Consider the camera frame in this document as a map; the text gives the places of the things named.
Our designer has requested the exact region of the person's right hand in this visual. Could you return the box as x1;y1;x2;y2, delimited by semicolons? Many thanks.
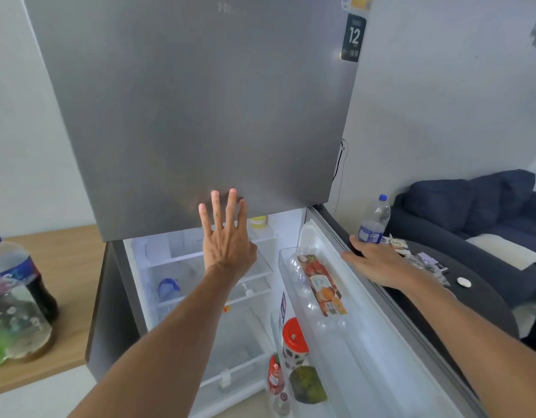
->
340;234;416;291

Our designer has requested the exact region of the person's left hand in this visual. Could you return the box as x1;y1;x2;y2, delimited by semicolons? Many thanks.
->
198;188;258;275

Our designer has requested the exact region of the grey fridge door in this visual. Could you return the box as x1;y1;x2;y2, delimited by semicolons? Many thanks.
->
270;204;486;418

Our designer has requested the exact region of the person's right forearm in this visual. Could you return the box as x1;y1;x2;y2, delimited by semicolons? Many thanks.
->
399;267;536;418

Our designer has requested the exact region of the person's left forearm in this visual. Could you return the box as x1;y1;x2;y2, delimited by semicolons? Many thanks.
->
69;262;251;418

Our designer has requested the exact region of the clear water bottle blue cap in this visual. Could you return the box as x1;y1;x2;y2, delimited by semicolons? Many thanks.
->
358;194;391;245

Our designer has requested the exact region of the orange juice carton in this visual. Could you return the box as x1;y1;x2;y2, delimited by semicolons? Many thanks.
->
297;254;348;318

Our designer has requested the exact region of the clear glass fridge shelf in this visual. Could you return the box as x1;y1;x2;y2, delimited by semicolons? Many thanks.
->
156;252;274;308
145;228;278;269

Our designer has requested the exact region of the white snack packet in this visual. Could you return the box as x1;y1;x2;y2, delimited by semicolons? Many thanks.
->
382;234;411;256

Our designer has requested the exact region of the clear empty plastic bottle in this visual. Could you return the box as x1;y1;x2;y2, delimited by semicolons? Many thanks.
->
287;257;325;318

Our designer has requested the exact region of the clear plastic wrapper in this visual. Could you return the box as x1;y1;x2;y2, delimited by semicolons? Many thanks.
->
407;252;451;285

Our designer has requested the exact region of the blue cap bottle in fridge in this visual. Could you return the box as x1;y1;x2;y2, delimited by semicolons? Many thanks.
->
157;278;182;303

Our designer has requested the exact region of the grey freezer door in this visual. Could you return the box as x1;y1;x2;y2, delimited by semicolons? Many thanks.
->
21;0;374;243

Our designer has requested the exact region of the red lid patterned jar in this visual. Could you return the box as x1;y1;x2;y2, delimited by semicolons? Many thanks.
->
282;318;310;370

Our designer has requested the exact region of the round dark table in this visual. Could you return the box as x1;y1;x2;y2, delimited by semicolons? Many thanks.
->
381;239;520;388

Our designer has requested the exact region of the dark blue sofa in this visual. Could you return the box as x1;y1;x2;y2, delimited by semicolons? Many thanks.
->
388;169;536;309

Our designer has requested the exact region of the green round fruit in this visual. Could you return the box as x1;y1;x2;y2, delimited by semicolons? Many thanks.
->
289;365;329;405

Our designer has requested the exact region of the grey fridge body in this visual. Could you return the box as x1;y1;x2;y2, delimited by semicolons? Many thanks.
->
86;208;313;418

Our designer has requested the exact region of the red sauce bottle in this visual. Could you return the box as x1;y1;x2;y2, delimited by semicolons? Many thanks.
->
267;353;286;397

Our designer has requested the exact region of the clear crisper drawer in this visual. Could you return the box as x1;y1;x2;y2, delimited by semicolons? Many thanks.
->
197;309;278;416

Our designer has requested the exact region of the white cloth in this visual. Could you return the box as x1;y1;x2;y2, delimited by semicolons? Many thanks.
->
465;233;536;271

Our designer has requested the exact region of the small clear bottle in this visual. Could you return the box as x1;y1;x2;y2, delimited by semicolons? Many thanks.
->
273;391;291;417

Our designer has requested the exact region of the wooden counter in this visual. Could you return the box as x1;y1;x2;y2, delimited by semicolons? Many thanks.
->
0;225;107;399

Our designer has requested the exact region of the dark cola bottle blue cap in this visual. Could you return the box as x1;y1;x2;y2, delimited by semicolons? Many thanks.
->
0;233;59;325

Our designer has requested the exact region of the black label sticker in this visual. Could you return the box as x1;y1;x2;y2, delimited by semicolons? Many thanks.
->
340;13;367;63

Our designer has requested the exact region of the large clear plastic bottle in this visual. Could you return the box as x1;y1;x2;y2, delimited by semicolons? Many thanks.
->
0;278;53;361

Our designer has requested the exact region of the black wall cable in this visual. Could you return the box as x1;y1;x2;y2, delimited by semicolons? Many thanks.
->
332;139;349;218

